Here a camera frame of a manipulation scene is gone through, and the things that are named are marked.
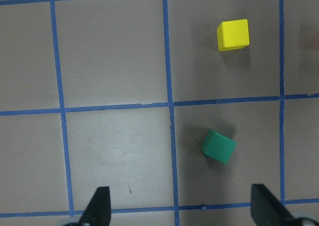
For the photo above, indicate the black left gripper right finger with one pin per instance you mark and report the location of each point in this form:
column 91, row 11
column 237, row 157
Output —
column 266, row 210

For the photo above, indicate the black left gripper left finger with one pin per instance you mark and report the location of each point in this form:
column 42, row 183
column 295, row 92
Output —
column 98, row 211

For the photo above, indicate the green block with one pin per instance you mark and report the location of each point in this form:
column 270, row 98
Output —
column 218, row 146

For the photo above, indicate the yellow block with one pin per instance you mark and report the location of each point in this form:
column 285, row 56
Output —
column 233, row 35

